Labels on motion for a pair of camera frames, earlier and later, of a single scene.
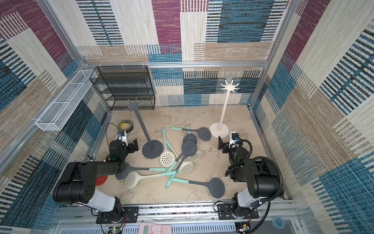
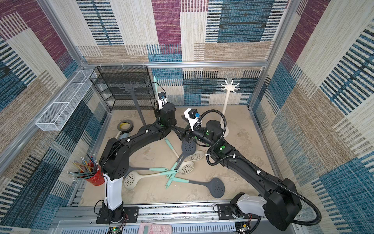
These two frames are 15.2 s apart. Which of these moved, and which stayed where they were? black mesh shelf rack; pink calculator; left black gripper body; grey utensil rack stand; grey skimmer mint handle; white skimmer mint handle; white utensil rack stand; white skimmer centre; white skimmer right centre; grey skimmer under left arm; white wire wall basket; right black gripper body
Moved: left black gripper body; grey utensil rack stand; right black gripper body; white skimmer mint handle
Stayed: white skimmer centre; grey skimmer mint handle; pink calculator; grey skimmer under left arm; white skimmer right centre; white utensil rack stand; white wire wall basket; black mesh shelf rack
